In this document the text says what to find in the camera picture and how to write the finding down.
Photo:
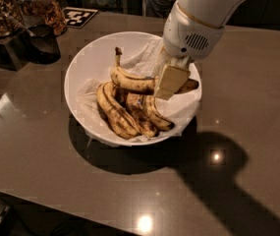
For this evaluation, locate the white gripper with vent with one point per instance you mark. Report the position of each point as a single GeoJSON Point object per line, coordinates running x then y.
{"type": "Point", "coordinates": [187, 34]}

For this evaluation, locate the spotted banana with long stem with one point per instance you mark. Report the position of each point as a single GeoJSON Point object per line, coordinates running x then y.
{"type": "Point", "coordinates": [142, 85]}

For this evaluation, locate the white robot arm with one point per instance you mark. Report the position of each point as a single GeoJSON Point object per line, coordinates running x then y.
{"type": "Point", "coordinates": [214, 12]}

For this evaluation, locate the middle brown spotted banana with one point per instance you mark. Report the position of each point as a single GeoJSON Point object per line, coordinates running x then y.
{"type": "Point", "coordinates": [133, 106]}

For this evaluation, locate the small rear spotted banana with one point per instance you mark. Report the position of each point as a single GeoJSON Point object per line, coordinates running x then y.
{"type": "Point", "coordinates": [161, 122]}

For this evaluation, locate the white bowl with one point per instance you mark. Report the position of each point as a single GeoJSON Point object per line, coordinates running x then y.
{"type": "Point", "coordinates": [93, 59]}

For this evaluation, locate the leftmost spotted banana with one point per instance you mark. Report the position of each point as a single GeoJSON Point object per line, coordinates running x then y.
{"type": "Point", "coordinates": [121, 122]}

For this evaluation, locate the white paper napkin liner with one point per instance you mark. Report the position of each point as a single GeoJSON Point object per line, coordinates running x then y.
{"type": "Point", "coordinates": [179, 108]}

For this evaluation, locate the black white marker tag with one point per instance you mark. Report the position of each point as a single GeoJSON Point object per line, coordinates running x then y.
{"type": "Point", "coordinates": [78, 17]}

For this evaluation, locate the glass jar of nuts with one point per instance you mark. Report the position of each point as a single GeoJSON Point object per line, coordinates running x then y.
{"type": "Point", "coordinates": [49, 11]}

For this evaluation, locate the dark metal stand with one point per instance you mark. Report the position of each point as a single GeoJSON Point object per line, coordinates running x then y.
{"type": "Point", "coordinates": [13, 55]}

